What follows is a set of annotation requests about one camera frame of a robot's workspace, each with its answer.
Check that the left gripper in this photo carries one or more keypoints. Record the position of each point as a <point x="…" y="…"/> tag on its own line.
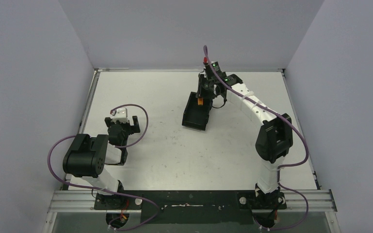
<point x="135" y="125"/>

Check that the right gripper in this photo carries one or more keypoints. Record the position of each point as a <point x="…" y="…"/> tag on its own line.
<point x="202" y="91"/>

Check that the orange handle screwdriver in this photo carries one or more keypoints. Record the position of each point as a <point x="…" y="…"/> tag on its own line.
<point x="200" y="101"/>

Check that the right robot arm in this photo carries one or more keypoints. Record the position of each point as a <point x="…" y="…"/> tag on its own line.
<point x="274" y="134"/>

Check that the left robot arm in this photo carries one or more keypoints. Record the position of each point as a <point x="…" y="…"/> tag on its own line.
<point x="87" y="157"/>

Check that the black plastic bin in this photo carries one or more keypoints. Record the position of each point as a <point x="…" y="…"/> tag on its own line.
<point x="196" y="116"/>

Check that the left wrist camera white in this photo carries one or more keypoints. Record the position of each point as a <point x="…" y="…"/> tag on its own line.
<point x="119" y="115"/>

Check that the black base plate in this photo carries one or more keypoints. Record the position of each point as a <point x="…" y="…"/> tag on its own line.
<point x="193" y="207"/>

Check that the aluminium rail frame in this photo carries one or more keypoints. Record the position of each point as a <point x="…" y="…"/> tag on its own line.
<point x="173" y="157"/>

